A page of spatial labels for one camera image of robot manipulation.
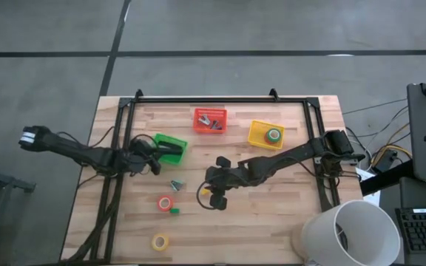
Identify white cylindrical lampshade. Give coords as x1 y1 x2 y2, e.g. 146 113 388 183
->
290 199 402 266

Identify green plastic basket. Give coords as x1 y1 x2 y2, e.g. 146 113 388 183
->
152 132 189 166

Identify green tape roll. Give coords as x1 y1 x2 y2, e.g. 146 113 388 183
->
266 127 283 144

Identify thin black cable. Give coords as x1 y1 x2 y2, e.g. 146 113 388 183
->
342 97 408 116

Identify yellow plastic basket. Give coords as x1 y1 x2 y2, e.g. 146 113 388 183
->
247 120 286 151

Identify orange plastic basket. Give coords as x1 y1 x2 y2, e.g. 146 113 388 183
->
192 107 229 134

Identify yellow wires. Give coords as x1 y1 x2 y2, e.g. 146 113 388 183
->
364 123 413 168

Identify black bar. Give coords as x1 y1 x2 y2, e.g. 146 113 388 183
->
359 160 414 197

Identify white paper sheet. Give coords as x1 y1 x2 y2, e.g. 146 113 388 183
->
354 168 382 207

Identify black power box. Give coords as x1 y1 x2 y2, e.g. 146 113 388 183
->
372 148 399 173

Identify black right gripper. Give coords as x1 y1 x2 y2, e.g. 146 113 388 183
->
205 156 237 211

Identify black keyboard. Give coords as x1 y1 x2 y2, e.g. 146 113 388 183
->
395 207 426 255

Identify yellow tape roll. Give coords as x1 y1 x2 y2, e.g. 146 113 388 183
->
151 233 170 253

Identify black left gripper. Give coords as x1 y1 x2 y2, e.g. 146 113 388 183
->
126 137 175 176

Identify black cable bundle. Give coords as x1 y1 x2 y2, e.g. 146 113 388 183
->
60 173 122 265

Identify black metal table frame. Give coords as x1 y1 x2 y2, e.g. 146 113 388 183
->
89 88 342 264

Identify orange tape roll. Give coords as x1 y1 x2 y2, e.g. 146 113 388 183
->
156 194 175 213

